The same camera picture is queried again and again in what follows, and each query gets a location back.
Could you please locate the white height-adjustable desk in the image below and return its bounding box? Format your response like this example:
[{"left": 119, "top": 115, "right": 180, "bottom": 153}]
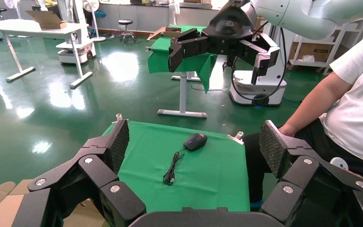
[{"left": 0, "top": 18, "right": 94, "bottom": 90}]

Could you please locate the white shelf rack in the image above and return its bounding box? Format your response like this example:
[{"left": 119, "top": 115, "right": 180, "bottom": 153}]
[{"left": 287, "top": 22, "right": 363, "bottom": 77}]

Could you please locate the metal binder clip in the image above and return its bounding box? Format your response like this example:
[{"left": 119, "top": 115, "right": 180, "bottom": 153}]
[
  {"left": 227, "top": 131, "right": 245, "bottom": 145},
  {"left": 112, "top": 113, "right": 129, "bottom": 124}
]

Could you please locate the bare person hand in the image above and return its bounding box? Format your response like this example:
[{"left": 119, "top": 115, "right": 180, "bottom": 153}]
[{"left": 277, "top": 123, "right": 299, "bottom": 138}]

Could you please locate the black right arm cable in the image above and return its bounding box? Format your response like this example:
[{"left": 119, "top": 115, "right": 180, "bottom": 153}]
[{"left": 231, "top": 20, "right": 288, "bottom": 102}]

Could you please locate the open cardboard box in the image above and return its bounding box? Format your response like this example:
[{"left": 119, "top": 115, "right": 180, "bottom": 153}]
[{"left": 0, "top": 179, "right": 107, "bottom": 227}]

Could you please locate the white rounded handheld device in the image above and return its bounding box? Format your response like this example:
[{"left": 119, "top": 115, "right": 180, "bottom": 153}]
[{"left": 329, "top": 157, "right": 350, "bottom": 172}]

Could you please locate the green cloth on spare table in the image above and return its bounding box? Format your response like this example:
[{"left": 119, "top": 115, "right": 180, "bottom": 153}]
[{"left": 146, "top": 25, "right": 217, "bottom": 95}]

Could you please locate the green tablecloth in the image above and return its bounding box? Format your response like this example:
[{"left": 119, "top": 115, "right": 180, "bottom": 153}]
[{"left": 102, "top": 120, "right": 251, "bottom": 214}]

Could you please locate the white standing fan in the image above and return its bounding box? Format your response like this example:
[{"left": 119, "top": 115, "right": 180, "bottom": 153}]
[
  {"left": 82, "top": 0, "right": 107, "bottom": 43},
  {"left": 4, "top": 0, "right": 22, "bottom": 19}
]

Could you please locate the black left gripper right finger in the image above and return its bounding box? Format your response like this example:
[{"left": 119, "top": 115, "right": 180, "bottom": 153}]
[{"left": 259, "top": 120, "right": 363, "bottom": 225}]

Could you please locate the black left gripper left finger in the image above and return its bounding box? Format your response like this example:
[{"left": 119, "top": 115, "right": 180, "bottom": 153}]
[{"left": 28, "top": 119, "right": 147, "bottom": 227}]

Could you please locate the black wired computer mouse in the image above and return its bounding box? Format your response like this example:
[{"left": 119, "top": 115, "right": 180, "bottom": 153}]
[{"left": 163, "top": 132, "right": 208, "bottom": 186}]

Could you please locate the grey workshop counter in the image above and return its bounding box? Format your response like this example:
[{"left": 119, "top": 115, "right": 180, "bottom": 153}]
[{"left": 96, "top": 1, "right": 230, "bottom": 33}]

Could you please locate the flattened brown cardboard piece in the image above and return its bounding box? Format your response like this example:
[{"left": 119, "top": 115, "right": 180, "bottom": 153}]
[{"left": 146, "top": 26, "right": 182, "bottom": 42}]

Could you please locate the brown carton in shelf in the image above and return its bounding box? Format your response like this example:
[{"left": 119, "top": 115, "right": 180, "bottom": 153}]
[{"left": 289, "top": 41, "right": 336, "bottom": 63}]

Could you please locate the white wheeled robot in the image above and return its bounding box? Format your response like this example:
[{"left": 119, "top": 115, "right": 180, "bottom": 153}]
[
  {"left": 55, "top": 0, "right": 96, "bottom": 65},
  {"left": 229, "top": 22, "right": 295, "bottom": 107}
]

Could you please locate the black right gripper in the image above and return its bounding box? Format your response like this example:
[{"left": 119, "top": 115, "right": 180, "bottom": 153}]
[{"left": 168, "top": 2, "right": 281, "bottom": 85}]

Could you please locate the small open cardboard carton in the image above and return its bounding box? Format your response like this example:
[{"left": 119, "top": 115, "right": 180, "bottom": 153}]
[{"left": 26, "top": 10, "right": 68, "bottom": 30}]

